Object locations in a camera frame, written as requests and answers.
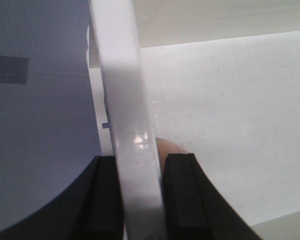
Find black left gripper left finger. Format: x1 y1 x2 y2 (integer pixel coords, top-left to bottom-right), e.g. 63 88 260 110
0 156 124 240

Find white plastic Totelife tote box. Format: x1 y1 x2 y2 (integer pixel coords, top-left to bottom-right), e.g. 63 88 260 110
87 0 300 240

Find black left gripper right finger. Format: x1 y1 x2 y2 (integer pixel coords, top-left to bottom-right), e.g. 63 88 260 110
162 153 260 240

